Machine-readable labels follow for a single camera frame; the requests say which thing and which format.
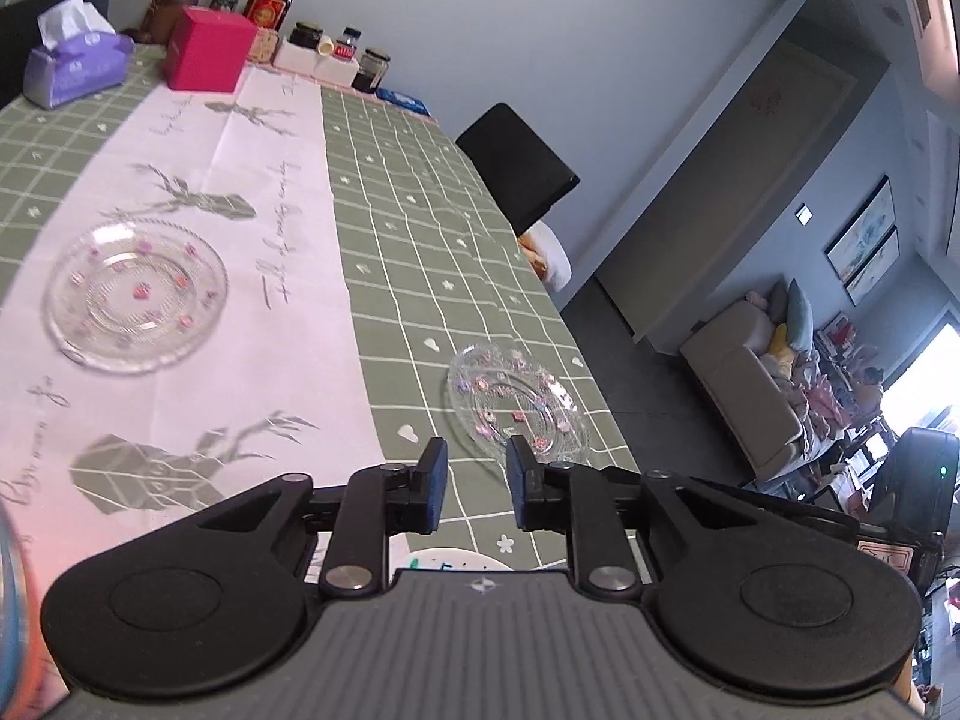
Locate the framed wall picture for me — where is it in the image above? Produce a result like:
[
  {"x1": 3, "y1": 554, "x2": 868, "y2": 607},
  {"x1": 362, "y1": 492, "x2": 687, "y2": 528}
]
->
[
  {"x1": 825, "y1": 176, "x2": 897, "y2": 282},
  {"x1": 844, "y1": 226, "x2": 901, "y2": 306}
]

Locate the clear glass plate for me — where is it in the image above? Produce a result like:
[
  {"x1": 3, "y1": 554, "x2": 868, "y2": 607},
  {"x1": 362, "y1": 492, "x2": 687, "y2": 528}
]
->
[
  {"x1": 41, "y1": 220, "x2": 228, "y2": 374},
  {"x1": 448, "y1": 343, "x2": 591, "y2": 466}
]

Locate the black chair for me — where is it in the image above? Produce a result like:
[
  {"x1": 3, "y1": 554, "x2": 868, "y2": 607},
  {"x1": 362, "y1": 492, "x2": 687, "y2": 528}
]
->
[
  {"x1": 0, "y1": 0, "x2": 111, "y2": 110},
  {"x1": 455, "y1": 103, "x2": 582, "y2": 237}
]

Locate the green checked tablecloth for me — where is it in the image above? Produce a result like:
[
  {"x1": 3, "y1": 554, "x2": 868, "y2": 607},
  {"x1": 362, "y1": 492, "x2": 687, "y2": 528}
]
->
[{"x1": 0, "y1": 41, "x2": 642, "y2": 571}]

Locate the white table runner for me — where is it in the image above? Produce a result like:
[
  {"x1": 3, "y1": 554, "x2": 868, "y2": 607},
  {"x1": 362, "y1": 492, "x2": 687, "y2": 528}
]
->
[{"x1": 0, "y1": 64, "x2": 410, "y2": 586}]

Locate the blue cushion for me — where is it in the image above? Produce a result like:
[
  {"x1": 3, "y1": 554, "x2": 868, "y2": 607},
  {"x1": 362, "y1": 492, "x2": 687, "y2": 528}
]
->
[{"x1": 784, "y1": 281, "x2": 817, "y2": 353}]

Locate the pink box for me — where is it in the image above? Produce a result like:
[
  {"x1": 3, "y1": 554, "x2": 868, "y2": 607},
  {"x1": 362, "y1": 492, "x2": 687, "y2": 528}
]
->
[{"x1": 163, "y1": 5, "x2": 258, "y2": 93}]

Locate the beige sofa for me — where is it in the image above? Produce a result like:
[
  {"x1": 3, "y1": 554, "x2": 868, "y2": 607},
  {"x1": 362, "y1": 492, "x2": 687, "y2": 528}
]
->
[{"x1": 679, "y1": 281, "x2": 841, "y2": 485}]

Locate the blue packet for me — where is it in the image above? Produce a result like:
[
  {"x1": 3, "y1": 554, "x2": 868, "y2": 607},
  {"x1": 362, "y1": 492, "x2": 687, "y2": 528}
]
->
[{"x1": 375, "y1": 88, "x2": 434, "y2": 116}]

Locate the white box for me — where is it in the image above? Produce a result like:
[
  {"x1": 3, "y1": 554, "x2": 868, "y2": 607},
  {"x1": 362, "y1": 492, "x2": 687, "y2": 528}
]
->
[
  {"x1": 272, "y1": 37, "x2": 325, "y2": 76},
  {"x1": 313, "y1": 52, "x2": 363, "y2": 87}
]

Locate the plain door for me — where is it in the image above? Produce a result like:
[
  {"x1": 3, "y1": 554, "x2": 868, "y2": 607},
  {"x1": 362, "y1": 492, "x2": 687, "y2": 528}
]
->
[{"x1": 596, "y1": 37, "x2": 901, "y2": 338}]

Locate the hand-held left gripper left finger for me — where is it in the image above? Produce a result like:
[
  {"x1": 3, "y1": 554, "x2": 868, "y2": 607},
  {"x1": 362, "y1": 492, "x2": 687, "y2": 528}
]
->
[{"x1": 191, "y1": 436, "x2": 451, "y2": 601}]

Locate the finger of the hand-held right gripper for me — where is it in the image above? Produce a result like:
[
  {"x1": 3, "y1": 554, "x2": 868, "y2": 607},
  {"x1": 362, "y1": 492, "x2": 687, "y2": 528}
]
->
[{"x1": 716, "y1": 487, "x2": 862, "y2": 541}]

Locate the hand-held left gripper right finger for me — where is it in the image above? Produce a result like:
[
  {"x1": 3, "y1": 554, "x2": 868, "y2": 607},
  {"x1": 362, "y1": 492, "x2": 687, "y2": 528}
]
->
[{"x1": 505, "y1": 435, "x2": 758, "y2": 601}]

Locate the white fruit-print plate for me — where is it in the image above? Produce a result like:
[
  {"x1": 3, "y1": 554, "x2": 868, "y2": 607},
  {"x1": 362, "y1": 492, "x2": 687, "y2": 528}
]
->
[{"x1": 405, "y1": 549, "x2": 511, "y2": 573}]

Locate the purple tissue box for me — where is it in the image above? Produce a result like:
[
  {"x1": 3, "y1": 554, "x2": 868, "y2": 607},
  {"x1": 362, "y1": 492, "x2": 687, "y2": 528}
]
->
[{"x1": 22, "y1": 0, "x2": 134, "y2": 110}]

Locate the tall dark glass jar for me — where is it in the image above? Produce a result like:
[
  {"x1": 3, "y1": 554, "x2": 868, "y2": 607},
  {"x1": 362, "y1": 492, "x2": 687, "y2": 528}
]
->
[{"x1": 352, "y1": 49, "x2": 392, "y2": 95}]

